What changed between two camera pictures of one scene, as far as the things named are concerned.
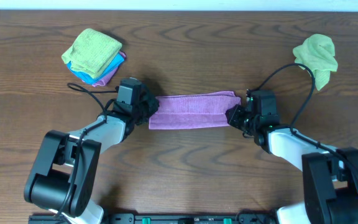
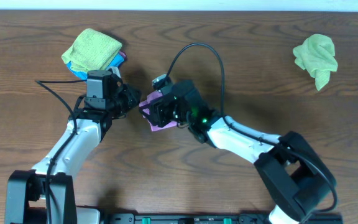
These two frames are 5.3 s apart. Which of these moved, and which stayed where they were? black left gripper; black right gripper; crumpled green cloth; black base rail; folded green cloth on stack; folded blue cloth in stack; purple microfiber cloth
Moved: black right gripper; black left gripper; purple microfiber cloth
Stayed: folded blue cloth in stack; crumpled green cloth; folded green cloth on stack; black base rail
